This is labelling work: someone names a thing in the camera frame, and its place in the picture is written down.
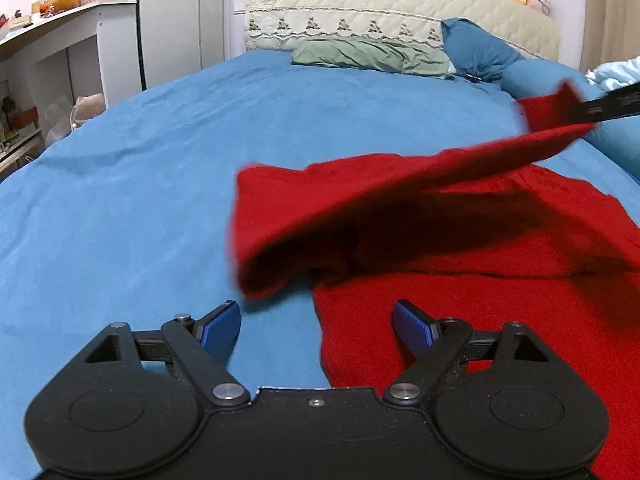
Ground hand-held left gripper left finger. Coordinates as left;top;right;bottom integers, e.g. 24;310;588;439
80;301;251;409

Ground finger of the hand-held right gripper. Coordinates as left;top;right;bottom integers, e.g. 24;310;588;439
568;82;640;124

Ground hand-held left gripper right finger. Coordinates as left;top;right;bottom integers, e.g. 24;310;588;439
382;299;554;409

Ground red knit sweater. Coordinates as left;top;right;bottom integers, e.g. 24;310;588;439
230;82;640;480

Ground light blue crumpled cloth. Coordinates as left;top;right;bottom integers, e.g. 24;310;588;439
585;55;640;93

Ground blue rolled duvet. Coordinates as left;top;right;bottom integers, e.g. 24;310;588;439
500;58;640;184

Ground beige curtain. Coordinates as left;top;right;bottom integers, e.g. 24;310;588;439
579;0;640;74

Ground dark blue pillow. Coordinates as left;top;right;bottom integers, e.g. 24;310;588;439
441;18;526;84

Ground green pillow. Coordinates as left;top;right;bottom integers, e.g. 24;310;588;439
291;36;453;80

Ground beige bag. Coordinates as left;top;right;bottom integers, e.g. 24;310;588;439
70;93;107;131

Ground clear plastic bag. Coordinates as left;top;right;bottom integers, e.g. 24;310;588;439
39;96;76;148

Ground white and grey wardrobe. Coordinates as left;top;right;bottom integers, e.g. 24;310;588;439
131;0;226;90

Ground white desk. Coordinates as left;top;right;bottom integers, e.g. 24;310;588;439
0;0;147;181

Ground orange jars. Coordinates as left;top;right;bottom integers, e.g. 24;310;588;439
31;0;83;15

